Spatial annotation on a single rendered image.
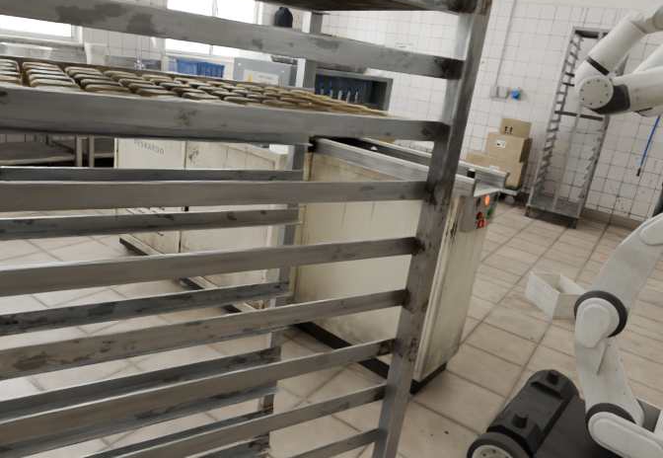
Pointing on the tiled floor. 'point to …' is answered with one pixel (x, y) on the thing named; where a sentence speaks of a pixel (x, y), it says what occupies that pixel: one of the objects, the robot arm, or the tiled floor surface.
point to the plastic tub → (553, 294)
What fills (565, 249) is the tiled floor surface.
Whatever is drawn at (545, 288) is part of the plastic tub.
